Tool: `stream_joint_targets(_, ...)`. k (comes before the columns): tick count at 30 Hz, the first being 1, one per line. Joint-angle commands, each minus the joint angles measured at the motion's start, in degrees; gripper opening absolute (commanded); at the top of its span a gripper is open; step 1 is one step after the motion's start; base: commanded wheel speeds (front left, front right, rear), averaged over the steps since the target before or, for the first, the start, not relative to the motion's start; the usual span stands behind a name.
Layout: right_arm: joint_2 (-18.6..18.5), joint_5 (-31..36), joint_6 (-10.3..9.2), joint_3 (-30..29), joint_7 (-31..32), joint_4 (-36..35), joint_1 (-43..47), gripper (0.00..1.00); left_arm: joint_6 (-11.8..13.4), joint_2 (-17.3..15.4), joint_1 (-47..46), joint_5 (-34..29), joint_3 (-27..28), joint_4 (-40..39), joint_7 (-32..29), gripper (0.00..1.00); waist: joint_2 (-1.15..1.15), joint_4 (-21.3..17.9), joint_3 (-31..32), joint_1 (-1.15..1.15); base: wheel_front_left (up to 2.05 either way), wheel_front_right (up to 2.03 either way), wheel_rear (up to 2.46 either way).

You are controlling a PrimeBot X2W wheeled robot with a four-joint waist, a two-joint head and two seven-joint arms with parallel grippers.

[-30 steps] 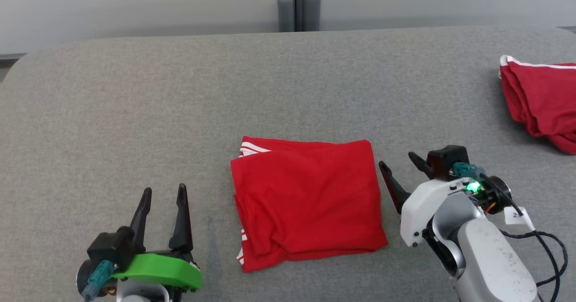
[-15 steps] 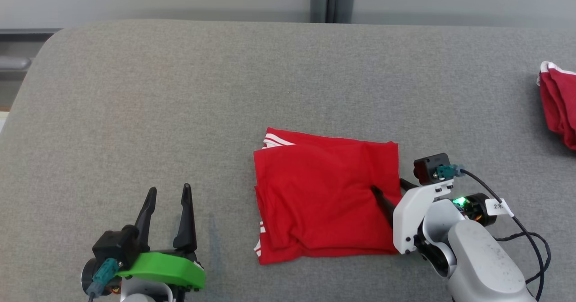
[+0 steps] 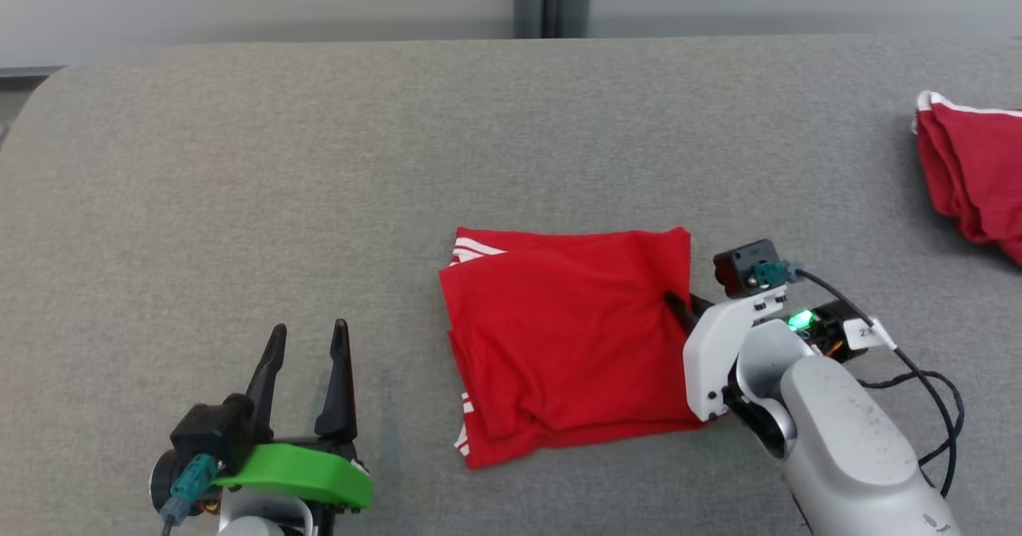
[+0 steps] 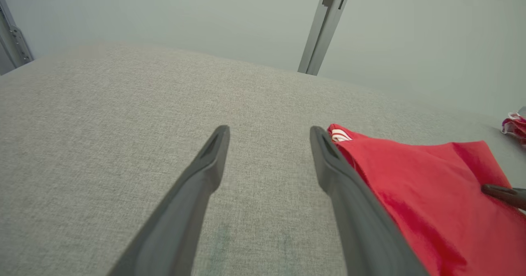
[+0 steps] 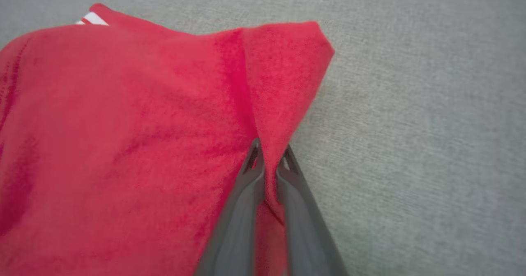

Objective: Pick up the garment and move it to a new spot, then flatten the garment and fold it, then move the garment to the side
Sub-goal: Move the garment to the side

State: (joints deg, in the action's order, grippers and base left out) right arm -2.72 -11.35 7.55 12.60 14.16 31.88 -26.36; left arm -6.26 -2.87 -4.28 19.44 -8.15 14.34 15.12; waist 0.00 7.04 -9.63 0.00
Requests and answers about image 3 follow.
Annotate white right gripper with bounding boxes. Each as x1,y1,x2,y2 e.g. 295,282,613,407
664,287,791,423

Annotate red shorts with white stripe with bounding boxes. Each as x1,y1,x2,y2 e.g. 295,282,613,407
913,90,1022,268

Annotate grey fabric sofa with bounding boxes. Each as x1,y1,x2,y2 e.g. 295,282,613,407
0,34,1022,536

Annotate red white numbered jersey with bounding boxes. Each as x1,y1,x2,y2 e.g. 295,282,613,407
438,227,707,470

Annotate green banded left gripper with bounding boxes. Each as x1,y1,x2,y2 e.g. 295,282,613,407
210,319,374,514

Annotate right black cable teal connector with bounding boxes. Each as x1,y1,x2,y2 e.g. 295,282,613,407
755,261,965,498

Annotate black cable teal connector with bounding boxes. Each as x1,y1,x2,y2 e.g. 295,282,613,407
160,454,218,536
755,261,965,498

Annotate white cable label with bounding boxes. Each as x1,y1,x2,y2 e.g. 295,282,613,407
842,318,897,351

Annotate left black cable teal connector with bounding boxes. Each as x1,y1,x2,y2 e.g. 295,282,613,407
160,454,218,536

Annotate grey metal post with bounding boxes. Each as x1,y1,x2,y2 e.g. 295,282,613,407
512,0,594,40

